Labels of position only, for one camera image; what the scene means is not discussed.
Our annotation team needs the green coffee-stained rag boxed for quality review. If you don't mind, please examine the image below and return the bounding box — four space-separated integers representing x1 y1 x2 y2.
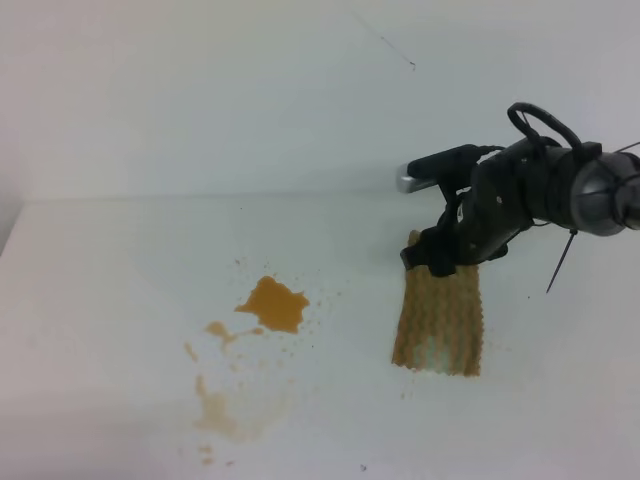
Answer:
389 229 485 378

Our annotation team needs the orange coffee puddle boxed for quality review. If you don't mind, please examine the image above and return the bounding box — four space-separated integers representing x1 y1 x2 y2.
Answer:
234 276 310 334

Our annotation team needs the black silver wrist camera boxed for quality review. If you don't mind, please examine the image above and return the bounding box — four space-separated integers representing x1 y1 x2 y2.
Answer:
396 144 483 194

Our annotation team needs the black looped cable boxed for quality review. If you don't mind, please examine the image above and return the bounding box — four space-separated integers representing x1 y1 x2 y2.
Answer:
506 102 584 156

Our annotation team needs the pale coffee smear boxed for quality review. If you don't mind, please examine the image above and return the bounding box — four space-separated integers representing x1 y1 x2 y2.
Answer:
194 375 238 438

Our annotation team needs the black cable tie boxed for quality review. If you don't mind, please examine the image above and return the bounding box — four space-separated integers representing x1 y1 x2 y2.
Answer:
545 228 578 294

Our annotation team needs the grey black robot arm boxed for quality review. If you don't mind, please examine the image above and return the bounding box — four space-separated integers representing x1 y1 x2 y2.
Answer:
398 137 639 277

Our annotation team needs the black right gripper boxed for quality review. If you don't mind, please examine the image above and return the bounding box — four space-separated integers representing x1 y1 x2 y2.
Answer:
400 140 575 277

